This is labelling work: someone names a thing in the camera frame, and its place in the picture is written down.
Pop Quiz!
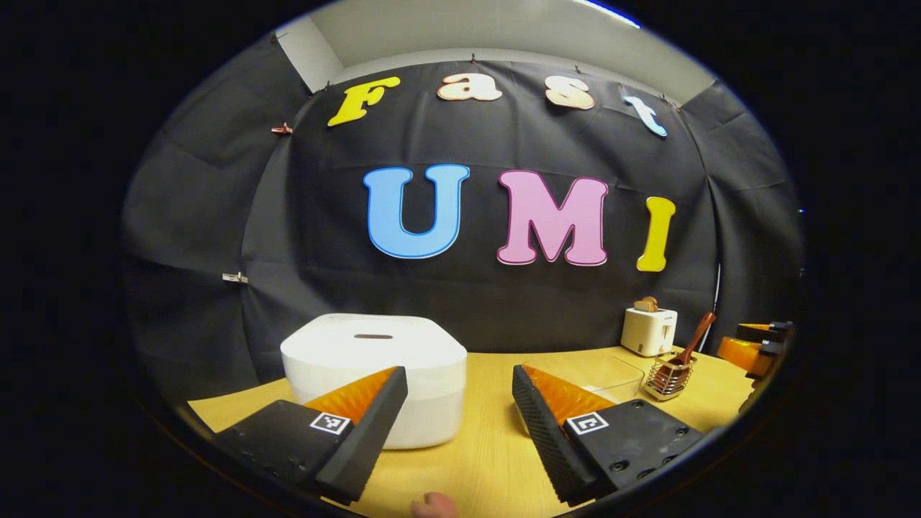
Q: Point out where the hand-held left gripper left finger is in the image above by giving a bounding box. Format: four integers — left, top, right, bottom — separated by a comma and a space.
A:
214, 365, 409, 506

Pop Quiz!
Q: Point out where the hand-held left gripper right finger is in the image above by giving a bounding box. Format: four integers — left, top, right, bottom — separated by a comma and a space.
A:
512, 364, 706, 506

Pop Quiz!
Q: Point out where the brown wooden spoon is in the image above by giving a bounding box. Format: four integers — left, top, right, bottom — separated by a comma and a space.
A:
669, 312, 717, 368

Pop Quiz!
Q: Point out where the metal wire chopstick holder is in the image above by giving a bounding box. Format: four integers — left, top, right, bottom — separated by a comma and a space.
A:
643, 351, 697, 401

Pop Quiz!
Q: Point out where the white rice cooker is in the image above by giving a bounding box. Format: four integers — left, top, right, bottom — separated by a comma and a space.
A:
281, 314, 468, 450

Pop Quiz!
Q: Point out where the white toaster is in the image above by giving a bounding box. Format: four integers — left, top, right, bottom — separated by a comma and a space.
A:
621, 306, 679, 358

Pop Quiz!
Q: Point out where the clear plastic container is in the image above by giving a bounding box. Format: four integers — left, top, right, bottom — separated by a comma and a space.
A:
518, 353, 646, 405

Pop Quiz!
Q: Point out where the black backdrop cloth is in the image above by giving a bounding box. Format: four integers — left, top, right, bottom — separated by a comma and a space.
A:
122, 32, 803, 404

